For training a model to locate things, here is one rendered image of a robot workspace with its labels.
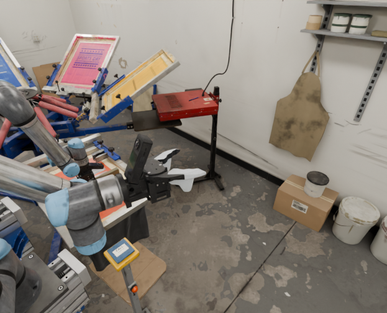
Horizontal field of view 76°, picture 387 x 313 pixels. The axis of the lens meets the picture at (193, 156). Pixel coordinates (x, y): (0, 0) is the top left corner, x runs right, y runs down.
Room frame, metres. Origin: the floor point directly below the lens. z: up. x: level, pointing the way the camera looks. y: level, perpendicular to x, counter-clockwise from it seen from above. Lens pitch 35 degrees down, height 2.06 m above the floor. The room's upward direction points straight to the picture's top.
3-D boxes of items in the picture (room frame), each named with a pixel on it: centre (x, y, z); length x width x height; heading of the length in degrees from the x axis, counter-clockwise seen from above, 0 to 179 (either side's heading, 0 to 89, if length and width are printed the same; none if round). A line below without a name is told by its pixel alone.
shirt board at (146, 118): (2.14, 0.80, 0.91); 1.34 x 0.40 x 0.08; 106
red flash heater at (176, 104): (2.34, 0.08, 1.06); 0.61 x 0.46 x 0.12; 106
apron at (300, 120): (2.25, -1.06, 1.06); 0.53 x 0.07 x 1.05; 46
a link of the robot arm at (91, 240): (0.41, 0.27, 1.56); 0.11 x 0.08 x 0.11; 29
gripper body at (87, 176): (1.16, 0.65, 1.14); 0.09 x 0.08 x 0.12; 136
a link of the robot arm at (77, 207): (0.39, 0.26, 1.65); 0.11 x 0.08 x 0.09; 119
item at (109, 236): (1.02, 0.47, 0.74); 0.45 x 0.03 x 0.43; 136
